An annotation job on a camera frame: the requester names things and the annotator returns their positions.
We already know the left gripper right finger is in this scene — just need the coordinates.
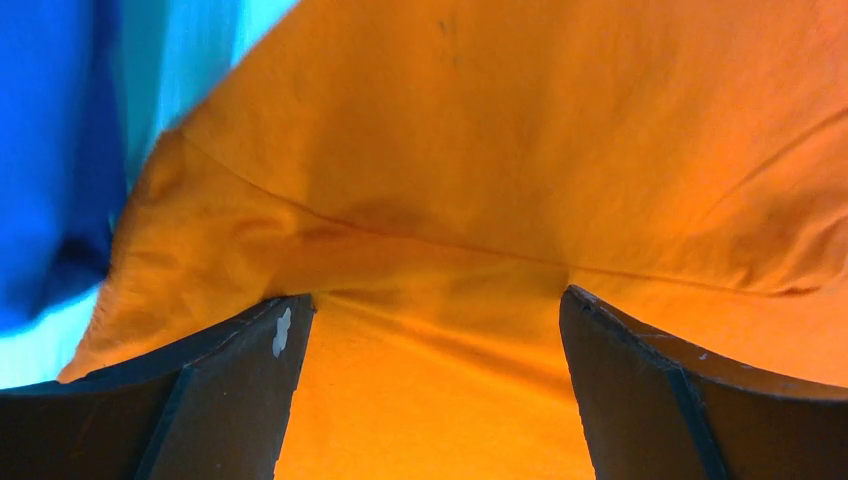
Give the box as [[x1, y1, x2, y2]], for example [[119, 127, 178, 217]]
[[559, 285, 847, 479]]

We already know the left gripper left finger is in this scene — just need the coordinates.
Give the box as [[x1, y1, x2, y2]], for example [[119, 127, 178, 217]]
[[1, 295, 314, 479]]

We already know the orange t-shirt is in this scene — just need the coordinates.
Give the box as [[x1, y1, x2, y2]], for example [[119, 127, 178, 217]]
[[60, 1, 847, 479]]

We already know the blue folded printed t-shirt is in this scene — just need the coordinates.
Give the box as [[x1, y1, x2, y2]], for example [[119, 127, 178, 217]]
[[1, 1, 126, 332]]

